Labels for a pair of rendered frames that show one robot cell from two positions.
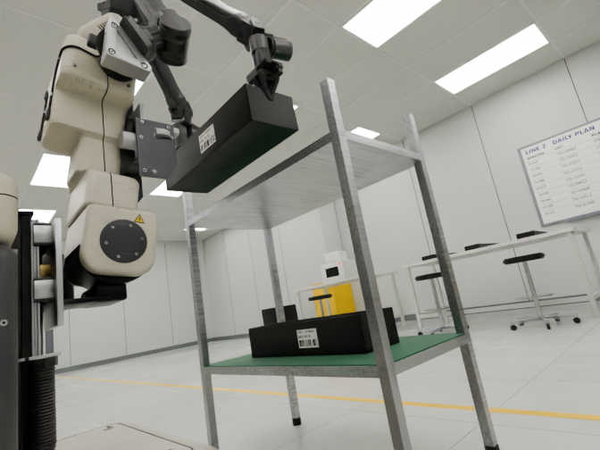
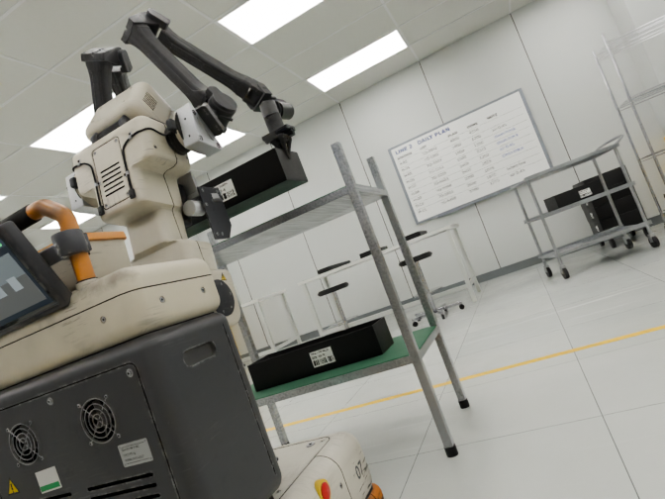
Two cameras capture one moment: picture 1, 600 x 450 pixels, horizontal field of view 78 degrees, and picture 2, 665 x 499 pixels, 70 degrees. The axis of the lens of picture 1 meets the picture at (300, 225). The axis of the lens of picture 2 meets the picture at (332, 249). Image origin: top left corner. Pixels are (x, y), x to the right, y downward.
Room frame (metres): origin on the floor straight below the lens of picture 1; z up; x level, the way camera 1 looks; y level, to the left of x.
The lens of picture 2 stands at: (-0.47, 0.65, 0.66)
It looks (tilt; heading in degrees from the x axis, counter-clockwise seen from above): 4 degrees up; 335
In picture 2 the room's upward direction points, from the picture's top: 20 degrees counter-clockwise
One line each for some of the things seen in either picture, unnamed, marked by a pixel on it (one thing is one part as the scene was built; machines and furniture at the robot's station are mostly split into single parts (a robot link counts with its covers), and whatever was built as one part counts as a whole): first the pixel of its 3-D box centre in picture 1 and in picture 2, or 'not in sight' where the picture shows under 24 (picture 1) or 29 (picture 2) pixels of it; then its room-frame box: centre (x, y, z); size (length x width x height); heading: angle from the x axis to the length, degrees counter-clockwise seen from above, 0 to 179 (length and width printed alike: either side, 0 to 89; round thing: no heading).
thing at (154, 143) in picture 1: (135, 158); (178, 220); (0.97, 0.43, 0.99); 0.28 x 0.16 x 0.22; 44
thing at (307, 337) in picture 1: (315, 335); (319, 354); (1.38, 0.01, 0.41); 0.57 x 0.17 x 0.11; 44
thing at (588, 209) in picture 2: not in sight; (611, 208); (2.92, -4.14, 0.38); 0.64 x 0.44 x 0.75; 137
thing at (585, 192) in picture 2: not in sight; (573, 197); (2.51, -3.15, 0.63); 0.40 x 0.30 x 0.14; 59
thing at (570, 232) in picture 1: (496, 284); (390, 286); (4.22, -2.04, 0.40); 1.80 x 0.75 x 0.80; 44
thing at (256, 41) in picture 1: (261, 47); (270, 110); (0.96, 0.02, 1.28); 0.07 x 0.06 x 0.07; 118
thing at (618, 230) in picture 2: not in sight; (583, 209); (2.49, -3.18, 0.50); 0.90 x 0.54 x 1.00; 59
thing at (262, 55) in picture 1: (262, 64); (275, 127); (0.96, 0.03, 1.21); 0.10 x 0.07 x 0.07; 44
